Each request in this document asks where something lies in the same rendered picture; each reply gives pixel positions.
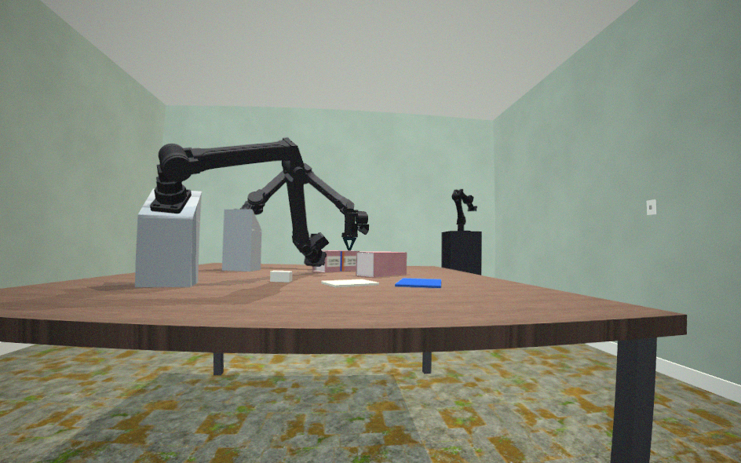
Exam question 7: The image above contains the cream flat rectangular pad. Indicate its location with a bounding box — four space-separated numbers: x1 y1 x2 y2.
321 279 379 287

